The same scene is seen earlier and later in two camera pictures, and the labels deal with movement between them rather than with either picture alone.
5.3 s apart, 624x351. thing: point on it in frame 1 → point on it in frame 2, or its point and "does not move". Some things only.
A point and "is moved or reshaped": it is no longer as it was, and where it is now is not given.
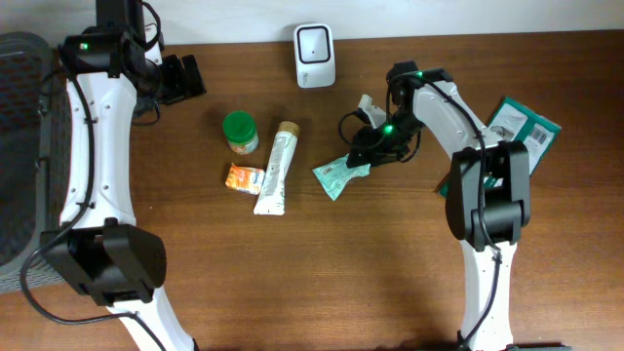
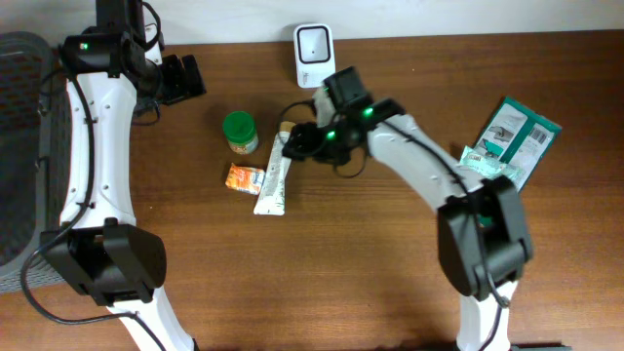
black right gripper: (377, 150) → (302, 136)
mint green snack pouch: (333, 176) is moved or reshaped
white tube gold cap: (272, 198) does not move
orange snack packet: (245, 179) does not move
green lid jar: (240, 131) does not move
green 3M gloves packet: (513, 122) does not move
